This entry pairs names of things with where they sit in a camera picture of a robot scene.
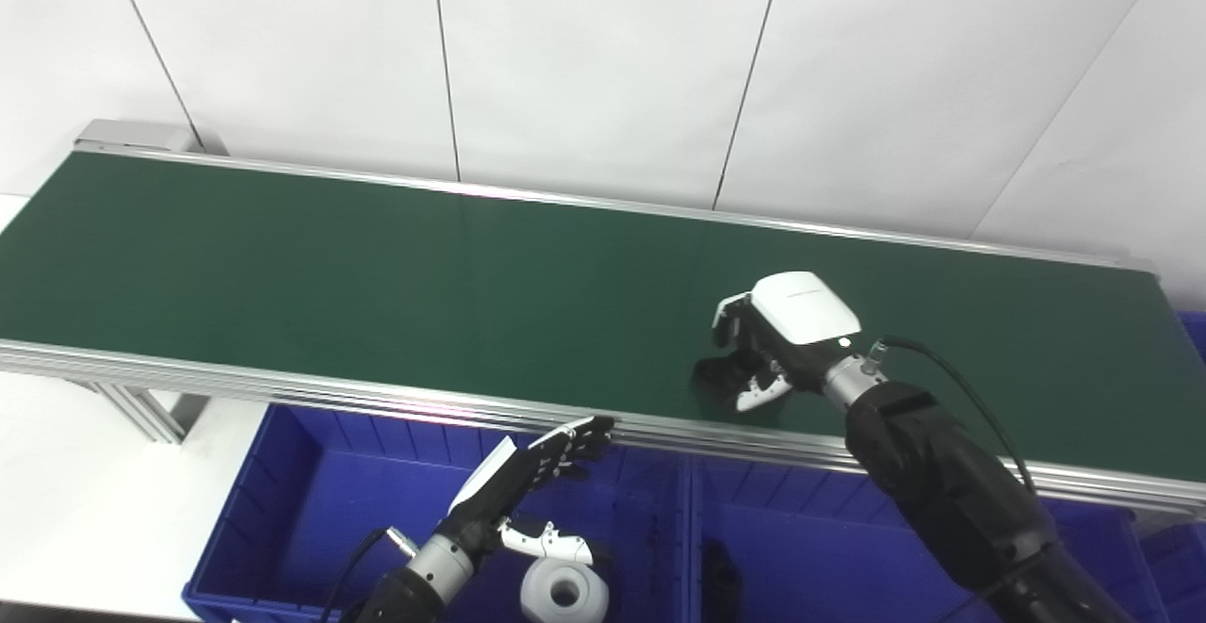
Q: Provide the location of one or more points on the black cylindrical part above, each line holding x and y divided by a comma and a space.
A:
721, 585

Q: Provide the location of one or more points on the green conveyor belt aluminium frame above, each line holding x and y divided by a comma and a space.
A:
377, 274

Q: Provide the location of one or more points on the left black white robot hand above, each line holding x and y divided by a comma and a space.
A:
509, 486

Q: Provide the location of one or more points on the blue plastic bin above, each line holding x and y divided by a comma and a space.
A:
1178, 566
311, 510
1195, 336
820, 548

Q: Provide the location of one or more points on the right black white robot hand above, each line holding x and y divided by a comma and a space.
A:
801, 312

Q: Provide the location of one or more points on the aluminium conveyor support leg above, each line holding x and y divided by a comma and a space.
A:
151, 416

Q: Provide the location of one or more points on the black flanged metal part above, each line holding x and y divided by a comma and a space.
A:
716, 378

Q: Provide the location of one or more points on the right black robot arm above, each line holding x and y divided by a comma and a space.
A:
952, 491

